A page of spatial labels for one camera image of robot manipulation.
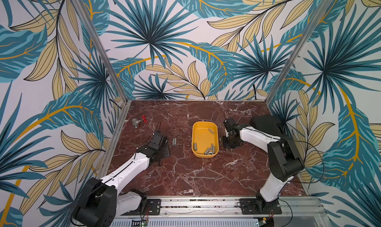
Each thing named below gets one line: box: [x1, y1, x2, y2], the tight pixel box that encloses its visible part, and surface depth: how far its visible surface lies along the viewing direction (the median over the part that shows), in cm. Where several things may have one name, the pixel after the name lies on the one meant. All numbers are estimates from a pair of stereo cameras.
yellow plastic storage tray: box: [191, 121, 220, 159], surface depth 97 cm
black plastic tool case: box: [250, 114, 293, 141], surface depth 103 cm
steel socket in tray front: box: [204, 143, 216, 155], surface depth 94 cm
